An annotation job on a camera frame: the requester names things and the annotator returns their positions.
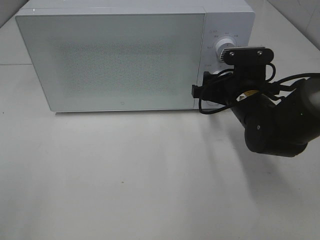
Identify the upper white power knob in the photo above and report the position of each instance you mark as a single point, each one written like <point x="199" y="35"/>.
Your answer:
<point x="222" y="43"/>

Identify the round white door button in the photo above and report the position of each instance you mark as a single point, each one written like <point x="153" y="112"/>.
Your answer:
<point x="212" y="105"/>

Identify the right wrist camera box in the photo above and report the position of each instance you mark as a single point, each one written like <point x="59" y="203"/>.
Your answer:
<point x="251" y="62"/>

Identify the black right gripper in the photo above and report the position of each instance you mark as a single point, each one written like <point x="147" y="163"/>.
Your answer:
<point x="225" y="89"/>

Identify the white timer knob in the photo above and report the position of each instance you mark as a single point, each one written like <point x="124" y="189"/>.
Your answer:
<point x="219" y="73"/>

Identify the white microwave oven body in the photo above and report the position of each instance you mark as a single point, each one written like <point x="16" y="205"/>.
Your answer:
<point x="234" y="18"/>

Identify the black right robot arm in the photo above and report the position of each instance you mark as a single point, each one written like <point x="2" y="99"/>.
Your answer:
<point x="279" y="118"/>

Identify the white microwave door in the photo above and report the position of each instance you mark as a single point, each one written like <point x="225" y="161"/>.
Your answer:
<point x="88" y="63"/>

